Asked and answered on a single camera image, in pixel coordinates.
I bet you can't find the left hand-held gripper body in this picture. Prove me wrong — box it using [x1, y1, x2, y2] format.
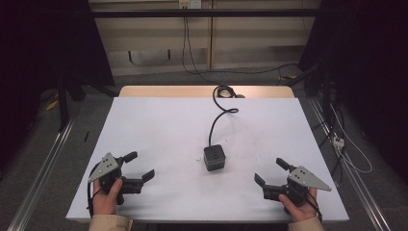
[88, 152, 143, 206]

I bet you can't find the aluminium floor rail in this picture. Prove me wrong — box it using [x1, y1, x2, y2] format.
[6, 116, 78, 231]
[307, 96, 393, 231]

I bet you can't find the black horizontal frame bar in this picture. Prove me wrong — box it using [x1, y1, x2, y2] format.
[90, 8, 322, 19]

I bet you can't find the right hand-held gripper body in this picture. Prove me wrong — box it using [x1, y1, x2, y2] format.
[262, 165, 333, 207]

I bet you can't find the white wall socket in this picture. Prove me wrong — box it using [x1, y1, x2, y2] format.
[178, 0, 203, 10]

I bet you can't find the black wall cable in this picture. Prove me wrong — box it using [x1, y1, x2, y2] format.
[181, 15, 215, 85]

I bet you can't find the black cube device cable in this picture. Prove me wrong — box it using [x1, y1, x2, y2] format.
[208, 85, 246, 147]

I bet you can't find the person's right hand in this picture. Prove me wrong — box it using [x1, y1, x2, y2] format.
[277, 188, 319, 223]

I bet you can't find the left hand-held gripper black cable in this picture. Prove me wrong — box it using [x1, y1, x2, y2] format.
[86, 163, 103, 219]

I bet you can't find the black curtain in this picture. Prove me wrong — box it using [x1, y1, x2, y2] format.
[0, 0, 115, 174]
[297, 0, 408, 176]

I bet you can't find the person's left hand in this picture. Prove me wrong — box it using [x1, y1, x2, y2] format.
[91, 177, 124, 217]

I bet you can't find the yellow floor marker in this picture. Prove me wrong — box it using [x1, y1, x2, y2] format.
[45, 98, 61, 112]

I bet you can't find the white power plug block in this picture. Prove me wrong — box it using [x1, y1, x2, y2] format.
[332, 134, 346, 151]

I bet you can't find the wooden table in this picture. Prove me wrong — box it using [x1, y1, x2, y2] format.
[118, 85, 295, 99]

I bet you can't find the right hand-held gripper black cable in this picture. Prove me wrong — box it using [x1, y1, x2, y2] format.
[306, 192, 323, 223]

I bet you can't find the white floor cable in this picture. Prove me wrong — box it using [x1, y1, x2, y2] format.
[329, 102, 373, 175]

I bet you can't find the black floor cable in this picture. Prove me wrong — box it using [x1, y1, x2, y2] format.
[208, 62, 300, 87]

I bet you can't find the small black cube device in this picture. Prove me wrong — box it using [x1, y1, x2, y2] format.
[203, 143, 227, 172]

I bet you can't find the black metal stand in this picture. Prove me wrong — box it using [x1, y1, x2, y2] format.
[56, 71, 87, 133]

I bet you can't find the hand-held gripper black cable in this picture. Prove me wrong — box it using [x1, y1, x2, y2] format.
[86, 163, 103, 219]
[306, 192, 323, 223]

